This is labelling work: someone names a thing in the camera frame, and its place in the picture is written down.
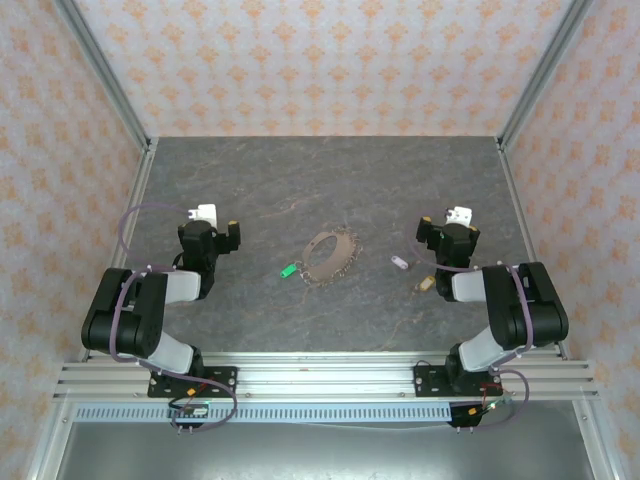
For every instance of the grey metal panel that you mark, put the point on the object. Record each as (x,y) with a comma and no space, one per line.
(320,455)

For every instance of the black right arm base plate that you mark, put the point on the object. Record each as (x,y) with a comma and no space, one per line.
(425,380)

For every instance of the aluminium table side rail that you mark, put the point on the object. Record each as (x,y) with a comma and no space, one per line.
(517,200)
(136,200)

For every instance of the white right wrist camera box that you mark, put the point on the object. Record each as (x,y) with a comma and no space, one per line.
(461,215)

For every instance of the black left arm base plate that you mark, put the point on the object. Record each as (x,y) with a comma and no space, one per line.
(225,375)

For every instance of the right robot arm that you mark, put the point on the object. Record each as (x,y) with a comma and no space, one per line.
(530,320)

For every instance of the aluminium mounting rail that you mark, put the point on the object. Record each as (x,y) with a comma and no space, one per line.
(325,380)

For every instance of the silver key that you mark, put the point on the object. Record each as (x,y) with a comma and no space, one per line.
(418,287)

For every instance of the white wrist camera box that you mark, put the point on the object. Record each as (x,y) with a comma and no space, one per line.
(461,215)
(206,212)

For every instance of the yellow key tag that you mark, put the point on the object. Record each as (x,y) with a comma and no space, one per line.
(428,284)

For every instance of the small controller board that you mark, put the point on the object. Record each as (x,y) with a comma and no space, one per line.
(192,411)
(492,406)

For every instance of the green key tag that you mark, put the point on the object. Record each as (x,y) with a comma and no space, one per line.
(287,271)

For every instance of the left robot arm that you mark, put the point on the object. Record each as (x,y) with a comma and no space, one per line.
(125,325)

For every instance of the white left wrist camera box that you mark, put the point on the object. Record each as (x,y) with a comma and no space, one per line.
(206,212)

